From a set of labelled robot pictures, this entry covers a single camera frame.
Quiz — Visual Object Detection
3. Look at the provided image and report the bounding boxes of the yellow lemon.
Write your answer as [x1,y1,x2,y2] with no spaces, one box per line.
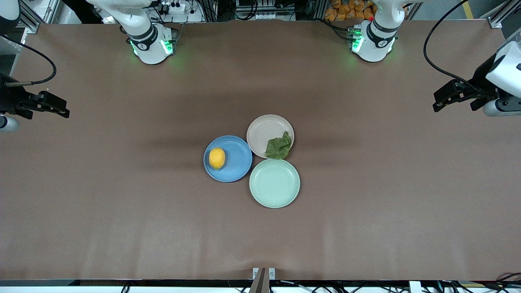
[209,147,226,170]

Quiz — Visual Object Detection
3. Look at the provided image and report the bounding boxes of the green lettuce leaf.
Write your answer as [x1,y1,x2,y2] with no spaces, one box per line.
[265,131,292,160]

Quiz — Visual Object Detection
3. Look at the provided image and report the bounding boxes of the orange snack bags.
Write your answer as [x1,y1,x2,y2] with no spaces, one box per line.
[324,0,377,21]

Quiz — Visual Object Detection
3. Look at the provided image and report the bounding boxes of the white power strip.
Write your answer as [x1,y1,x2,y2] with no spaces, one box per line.
[161,2,186,15]

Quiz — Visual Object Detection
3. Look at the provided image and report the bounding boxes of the blue plate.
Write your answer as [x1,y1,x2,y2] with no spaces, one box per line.
[204,136,253,182]

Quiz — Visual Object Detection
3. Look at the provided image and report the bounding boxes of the beige plate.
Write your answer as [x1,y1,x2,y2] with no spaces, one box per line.
[246,114,295,159]

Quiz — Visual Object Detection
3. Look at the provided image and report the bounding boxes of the pale green plate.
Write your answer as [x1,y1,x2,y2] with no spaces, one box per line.
[249,159,300,208]

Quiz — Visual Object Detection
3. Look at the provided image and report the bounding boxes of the aluminium frame profile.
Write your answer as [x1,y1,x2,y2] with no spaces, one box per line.
[18,0,61,33]
[486,0,521,29]

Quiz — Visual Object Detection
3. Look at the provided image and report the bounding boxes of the metal table edge bracket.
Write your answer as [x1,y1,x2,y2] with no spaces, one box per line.
[252,267,276,293]

